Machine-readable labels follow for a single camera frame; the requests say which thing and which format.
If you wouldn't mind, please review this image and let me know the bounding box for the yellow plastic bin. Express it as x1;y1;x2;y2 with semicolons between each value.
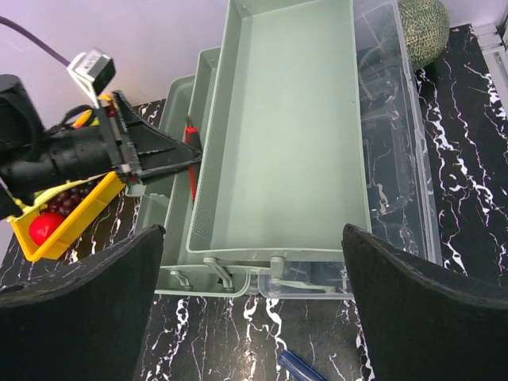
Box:
5;171;125;262

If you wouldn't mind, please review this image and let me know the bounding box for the clear green tool box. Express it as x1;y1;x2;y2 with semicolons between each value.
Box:
127;1;441;299

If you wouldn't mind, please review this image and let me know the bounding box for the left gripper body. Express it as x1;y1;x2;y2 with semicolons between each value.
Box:
1;106;122;198

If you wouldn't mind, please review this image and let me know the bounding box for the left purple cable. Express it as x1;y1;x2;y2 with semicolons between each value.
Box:
0;15;72;67

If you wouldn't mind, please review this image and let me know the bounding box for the green melon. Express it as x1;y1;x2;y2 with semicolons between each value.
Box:
398;0;450;71

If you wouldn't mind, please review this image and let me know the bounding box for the red utility knife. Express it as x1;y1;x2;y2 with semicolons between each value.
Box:
184;115;200;202

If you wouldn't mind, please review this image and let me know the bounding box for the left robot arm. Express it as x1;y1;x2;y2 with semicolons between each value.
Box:
1;75;202;199

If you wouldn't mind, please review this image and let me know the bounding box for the dark grape bunch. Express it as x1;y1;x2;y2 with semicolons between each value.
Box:
47;179;100;217

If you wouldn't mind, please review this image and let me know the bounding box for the blue red screwdriver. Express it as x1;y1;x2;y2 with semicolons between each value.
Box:
278;350;325;381

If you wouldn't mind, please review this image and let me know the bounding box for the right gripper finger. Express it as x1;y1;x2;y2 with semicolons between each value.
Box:
1;225;165;380
342;225;507;380

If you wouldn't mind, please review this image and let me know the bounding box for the red tomato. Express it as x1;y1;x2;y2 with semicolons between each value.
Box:
29;212;65;246

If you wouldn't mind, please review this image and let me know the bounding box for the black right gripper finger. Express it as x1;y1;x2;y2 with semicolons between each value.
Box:
112;90;201;157
126;158;201;186

